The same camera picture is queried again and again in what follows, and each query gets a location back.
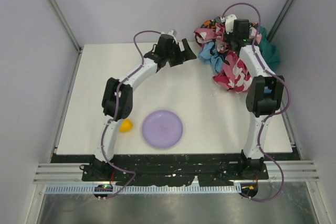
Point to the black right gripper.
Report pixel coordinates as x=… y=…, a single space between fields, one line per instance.
x=237 y=41

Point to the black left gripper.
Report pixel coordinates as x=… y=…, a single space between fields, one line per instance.
x=178 y=55

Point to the light pink navy patterned cloth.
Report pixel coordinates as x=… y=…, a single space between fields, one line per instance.
x=219 y=36

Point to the light blue cloth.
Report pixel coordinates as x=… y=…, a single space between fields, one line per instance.
x=210 y=56

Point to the pink red camouflage cloth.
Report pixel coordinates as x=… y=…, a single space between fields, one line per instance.
x=234 y=75

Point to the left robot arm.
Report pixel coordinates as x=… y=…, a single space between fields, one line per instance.
x=117 y=101

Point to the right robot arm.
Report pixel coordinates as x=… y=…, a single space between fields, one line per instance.
x=263 y=99

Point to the orange black camouflage cloth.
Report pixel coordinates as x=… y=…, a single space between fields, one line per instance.
x=211 y=24

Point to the teal green cloth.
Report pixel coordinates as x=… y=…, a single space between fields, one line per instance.
x=269 y=51

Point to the purple plastic plate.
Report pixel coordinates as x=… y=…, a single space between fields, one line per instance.
x=162 y=129

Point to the yellow lemon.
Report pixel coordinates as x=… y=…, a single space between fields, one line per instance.
x=126 y=126

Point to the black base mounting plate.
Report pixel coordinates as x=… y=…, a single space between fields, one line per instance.
x=149 y=163

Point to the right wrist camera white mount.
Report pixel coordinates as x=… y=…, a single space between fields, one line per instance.
x=228 y=21

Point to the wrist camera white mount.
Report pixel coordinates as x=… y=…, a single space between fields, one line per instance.
x=228 y=21
x=172 y=33

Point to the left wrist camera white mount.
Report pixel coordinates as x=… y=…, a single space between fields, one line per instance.
x=172 y=33

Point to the right aluminium corner post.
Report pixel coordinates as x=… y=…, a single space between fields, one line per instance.
x=280 y=18

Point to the aluminium corner post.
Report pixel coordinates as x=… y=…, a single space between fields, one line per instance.
x=60 y=16
x=280 y=18

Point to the aluminium frame rail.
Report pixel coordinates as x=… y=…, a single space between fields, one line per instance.
x=288 y=171

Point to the white slotted cable duct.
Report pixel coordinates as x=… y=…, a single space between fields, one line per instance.
x=96 y=189

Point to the left aluminium corner post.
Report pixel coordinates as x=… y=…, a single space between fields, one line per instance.
x=60 y=16

